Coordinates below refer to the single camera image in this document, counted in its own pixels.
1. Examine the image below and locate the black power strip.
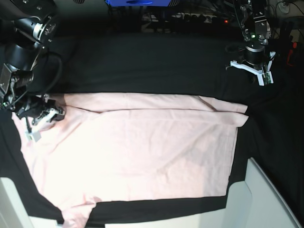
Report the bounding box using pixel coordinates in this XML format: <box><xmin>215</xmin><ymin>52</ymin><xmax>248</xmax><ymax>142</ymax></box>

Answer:
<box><xmin>143</xmin><ymin>12</ymin><xmax>231</xmax><ymax>25</ymax></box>

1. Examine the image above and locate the white frame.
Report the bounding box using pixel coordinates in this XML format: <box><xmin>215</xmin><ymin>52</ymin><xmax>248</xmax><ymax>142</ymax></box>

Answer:
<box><xmin>0</xmin><ymin>178</ymin><xmax>58</xmax><ymax>228</ymax></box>
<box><xmin>224</xmin><ymin>158</ymin><xmax>302</xmax><ymax>228</ymax></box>

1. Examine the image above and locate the black table cloth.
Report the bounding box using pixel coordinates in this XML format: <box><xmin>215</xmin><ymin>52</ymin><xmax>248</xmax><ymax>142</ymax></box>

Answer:
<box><xmin>0</xmin><ymin>34</ymin><xmax>304</xmax><ymax>225</ymax></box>

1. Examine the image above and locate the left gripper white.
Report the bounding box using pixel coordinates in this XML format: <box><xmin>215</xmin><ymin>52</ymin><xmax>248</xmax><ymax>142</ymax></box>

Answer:
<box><xmin>229</xmin><ymin>51</ymin><xmax>276</xmax><ymax>86</ymax></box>

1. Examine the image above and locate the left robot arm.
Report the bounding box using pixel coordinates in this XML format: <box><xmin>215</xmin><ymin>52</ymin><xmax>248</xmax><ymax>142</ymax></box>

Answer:
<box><xmin>229</xmin><ymin>0</ymin><xmax>276</xmax><ymax>86</ymax></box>

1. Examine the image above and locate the light pink T-shirt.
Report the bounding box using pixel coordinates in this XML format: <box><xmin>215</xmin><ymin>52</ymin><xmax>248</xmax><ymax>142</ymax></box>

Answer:
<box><xmin>12</xmin><ymin>93</ymin><xmax>248</xmax><ymax>228</ymax></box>

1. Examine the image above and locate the white frame left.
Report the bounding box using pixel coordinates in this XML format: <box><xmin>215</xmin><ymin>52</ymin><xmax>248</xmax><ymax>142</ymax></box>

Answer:
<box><xmin>0</xmin><ymin>178</ymin><xmax>58</xmax><ymax>228</ymax></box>

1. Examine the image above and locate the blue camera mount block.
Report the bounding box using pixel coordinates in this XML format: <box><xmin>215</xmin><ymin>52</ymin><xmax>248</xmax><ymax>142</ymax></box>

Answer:
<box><xmin>105</xmin><ymin>0</ymin><xmax>171</xmax><ymax>7</ymax></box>

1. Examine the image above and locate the white frame right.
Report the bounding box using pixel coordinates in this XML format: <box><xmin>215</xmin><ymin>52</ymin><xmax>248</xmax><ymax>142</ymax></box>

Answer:
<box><xmin>224</xmin><ymin>158</ymin><xmax>302</xmax><ymax>228</ymax></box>

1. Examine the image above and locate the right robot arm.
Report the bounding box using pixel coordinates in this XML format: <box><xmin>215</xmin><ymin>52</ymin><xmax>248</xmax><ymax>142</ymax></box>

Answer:
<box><xmin>0</xmin><ymin>0</ymin><xmax>65</xmax><ymax>142</ymax></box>

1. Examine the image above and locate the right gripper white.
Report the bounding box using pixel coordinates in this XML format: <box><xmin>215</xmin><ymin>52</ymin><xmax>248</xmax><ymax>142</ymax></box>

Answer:
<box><xmin>15</xmin><ymin>95</ymin><xmax>66</xmax><ymax>142</ymax></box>

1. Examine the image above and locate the red clamp at right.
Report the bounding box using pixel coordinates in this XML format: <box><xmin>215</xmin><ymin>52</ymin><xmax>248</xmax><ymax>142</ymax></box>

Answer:
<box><xmin>286</xmin><ymin>42</ymin><xmax>297</xmax><ymax>67</ymax></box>

